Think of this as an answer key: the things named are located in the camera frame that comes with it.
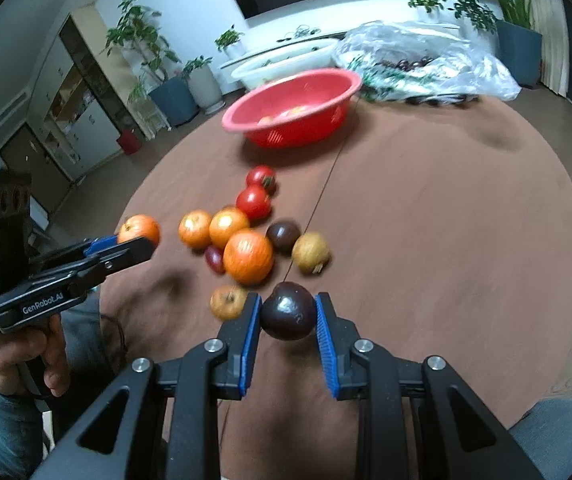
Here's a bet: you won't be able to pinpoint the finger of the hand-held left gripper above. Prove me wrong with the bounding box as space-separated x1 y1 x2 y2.
28 234 122 275
41 236 157 295

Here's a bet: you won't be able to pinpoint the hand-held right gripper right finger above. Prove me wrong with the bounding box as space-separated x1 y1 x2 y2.
314 292 546 480

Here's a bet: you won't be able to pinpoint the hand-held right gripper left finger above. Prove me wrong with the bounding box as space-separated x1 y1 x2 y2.
31 292 263 480

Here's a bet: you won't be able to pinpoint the reddish orange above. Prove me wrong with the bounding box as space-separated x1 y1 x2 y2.
117 214 161 248

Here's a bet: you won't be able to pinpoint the dark purple plum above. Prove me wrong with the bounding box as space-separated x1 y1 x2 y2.
259 281 318 342
266 221 301 255

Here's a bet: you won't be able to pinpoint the small red plum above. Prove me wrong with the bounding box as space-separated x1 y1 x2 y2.
204 245 227 275

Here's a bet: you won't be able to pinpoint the red plastic basket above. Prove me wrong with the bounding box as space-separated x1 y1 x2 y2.
221 67 364 149

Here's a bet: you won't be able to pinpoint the person's left forearm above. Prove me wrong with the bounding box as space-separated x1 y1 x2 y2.
0 370 74 480

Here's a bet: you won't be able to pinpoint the person's left hand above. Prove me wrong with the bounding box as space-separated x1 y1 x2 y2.
0 307 74 401

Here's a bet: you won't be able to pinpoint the yellowish orange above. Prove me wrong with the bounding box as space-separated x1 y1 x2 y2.
210 285 249 322

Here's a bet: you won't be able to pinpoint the dark low cabinet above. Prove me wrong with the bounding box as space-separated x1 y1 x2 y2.
0 122 74 201

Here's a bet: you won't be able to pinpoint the large orange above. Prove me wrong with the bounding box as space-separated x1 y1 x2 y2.
223 229 275 285

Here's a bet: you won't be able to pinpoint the brownish yellow fruit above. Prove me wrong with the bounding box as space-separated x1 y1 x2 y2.
292 231 331 276

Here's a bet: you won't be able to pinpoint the red bin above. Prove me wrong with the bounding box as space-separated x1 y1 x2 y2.
117 130 143 156

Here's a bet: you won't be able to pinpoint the thin plant on white stand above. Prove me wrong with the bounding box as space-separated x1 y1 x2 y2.
128 75 167 141

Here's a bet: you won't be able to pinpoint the white display cabinet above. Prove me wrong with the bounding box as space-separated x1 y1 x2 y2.
26 12 127 181

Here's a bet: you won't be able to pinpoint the red tomato with green stem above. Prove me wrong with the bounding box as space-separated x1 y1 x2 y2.
246 165 277 195

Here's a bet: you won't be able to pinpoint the tall plant in blue pot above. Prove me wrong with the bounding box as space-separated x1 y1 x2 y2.
103 0 199 128

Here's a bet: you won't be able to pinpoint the plant in white ribbed pot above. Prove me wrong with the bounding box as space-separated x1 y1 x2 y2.
181 56 225 111

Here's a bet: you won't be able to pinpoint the white plastic tub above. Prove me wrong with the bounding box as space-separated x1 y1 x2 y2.
230 37 347 92

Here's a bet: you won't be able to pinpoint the small plant in white pot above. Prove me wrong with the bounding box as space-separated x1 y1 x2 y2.
214 24 247 61

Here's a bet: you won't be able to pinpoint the person's grey trouser leg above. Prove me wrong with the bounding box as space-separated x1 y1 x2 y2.
508 397 572 480

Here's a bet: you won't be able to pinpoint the pile of dark cherries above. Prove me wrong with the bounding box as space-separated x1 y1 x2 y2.
383 56 482 107

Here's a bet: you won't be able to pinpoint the clear plastic bag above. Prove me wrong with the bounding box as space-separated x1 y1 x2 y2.
332 21 522 105

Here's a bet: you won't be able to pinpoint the broad-leaf plant in blue pot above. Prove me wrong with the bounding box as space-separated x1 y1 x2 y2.
453 0 546 86

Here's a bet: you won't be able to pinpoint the beige curtain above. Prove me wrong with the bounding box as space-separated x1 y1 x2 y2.
536 0 572 96

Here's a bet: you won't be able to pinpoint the tangled cables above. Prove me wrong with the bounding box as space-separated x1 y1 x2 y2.
276 25 321 43

